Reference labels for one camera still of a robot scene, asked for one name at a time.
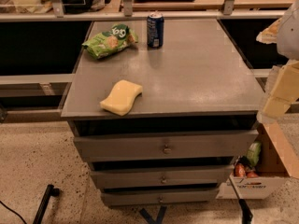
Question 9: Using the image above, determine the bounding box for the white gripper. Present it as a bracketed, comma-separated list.
[256, 0, 299, 124]

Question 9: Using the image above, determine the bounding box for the blue pepsi can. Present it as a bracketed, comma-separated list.
[147, 11, 164, 48]

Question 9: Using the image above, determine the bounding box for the yellow sponge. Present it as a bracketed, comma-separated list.
[100, 80, 143, 116]

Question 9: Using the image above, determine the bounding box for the top grey drawer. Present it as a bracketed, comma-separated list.
[74, 130, 258, 162]

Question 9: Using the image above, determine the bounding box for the grey drawer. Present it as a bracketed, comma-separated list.
[74, 130, 258, 162]
[101, 188, 219, 206]
[91, 165, 233, 189]

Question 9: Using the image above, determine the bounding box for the cardboard box with snacks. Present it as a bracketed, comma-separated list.
[217, 122, 299, 199]

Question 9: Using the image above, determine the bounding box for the grey drawer cabinet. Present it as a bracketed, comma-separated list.
[62, 20, 263, 194]

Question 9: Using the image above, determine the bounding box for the middle grey drawer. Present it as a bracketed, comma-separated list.
[91, 165, 233, 189]

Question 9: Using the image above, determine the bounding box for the black stand leg right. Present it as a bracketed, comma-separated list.
[229, 177, 253, 224]

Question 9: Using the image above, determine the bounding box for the black stand leg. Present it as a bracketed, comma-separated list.
[33, 184, 60, 224]
[229, 177, 253, 224]

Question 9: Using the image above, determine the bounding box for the green chip bag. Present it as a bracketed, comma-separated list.
[82, 23, 138, 59]

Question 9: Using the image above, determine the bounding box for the bottom grey drawer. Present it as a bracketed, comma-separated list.
[101, 188, 219, 206]

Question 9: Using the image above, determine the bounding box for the blue tape cross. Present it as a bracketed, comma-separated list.
[138, 205, 168, 224]

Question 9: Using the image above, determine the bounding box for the black stand leg left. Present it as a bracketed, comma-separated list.
[33, 184, 60, 224]

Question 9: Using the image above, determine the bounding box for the black floor cable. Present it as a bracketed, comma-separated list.
[0, 200, 28, 224]

